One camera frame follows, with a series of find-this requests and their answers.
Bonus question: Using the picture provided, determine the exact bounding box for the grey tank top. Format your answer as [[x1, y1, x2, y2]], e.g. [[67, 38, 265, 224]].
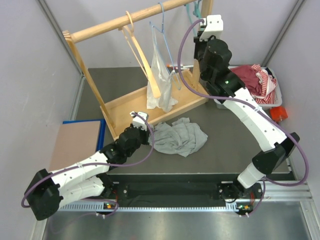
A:
[[153, 117, 208, 158]]

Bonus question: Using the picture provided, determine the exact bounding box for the teal plastic hanger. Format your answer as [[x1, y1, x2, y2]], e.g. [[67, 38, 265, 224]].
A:
[[184, 0, 202, 24]]

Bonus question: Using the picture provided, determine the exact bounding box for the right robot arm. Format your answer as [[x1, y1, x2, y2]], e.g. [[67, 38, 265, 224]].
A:
[[193, 35, 300, 198]]

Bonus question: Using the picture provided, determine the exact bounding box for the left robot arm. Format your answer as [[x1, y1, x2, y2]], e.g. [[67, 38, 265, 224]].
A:
[[21, 125, 153, 221]]

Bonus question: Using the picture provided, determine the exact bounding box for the wooden hanger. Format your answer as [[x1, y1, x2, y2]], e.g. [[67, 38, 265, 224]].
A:
[[118, 11, 161, 98]]

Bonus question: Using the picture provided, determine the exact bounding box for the white tank top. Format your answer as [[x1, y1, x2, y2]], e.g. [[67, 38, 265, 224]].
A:
[[146, 28, 178, 113]]

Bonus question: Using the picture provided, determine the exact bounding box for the wooden clothes rack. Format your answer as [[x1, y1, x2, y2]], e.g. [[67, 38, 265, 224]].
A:
[[62, 0, 207, 139]]

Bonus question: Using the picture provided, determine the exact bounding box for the pink red garment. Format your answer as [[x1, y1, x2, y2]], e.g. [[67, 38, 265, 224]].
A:
[[230, 65, 262, 96]]

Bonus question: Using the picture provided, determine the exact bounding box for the red capped marker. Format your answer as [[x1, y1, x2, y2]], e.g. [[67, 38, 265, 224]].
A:
[[166, 64, 194, 70]]

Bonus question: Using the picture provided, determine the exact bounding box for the red white striped garment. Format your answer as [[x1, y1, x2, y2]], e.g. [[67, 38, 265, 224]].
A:
[[250, 64, 278, 105]]

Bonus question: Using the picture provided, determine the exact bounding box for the white laundry basket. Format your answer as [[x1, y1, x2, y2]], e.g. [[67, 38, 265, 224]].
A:
[[230, 64, 279, 105]]

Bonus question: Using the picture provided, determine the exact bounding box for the red plastic block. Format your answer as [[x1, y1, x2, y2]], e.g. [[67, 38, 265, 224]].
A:
[[269, 106, 288, 122]]

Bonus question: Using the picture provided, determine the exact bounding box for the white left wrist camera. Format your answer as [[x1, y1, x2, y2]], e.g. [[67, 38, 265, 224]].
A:
[[130, 111, 149, 131]]

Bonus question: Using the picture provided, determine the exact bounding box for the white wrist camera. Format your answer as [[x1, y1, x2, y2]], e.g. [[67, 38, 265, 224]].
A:
[[199, 14, 224, 41], [130, 111, 149, 131]]

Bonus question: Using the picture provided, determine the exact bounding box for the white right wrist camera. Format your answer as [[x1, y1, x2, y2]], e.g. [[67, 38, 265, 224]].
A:
[[199, 14, 224, 41]]

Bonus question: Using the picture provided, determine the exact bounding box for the light blue wire hanger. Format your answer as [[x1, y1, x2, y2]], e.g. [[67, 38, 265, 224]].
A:
[[149, 1, 183, 91]]

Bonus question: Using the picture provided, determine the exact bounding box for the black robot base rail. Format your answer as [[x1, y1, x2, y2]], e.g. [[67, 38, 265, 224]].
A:
[[108, 173, 262, 208]]

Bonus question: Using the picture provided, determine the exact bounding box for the brown board blue frame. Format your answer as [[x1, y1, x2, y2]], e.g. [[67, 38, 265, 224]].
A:
[[48, 119, 106, 171]]

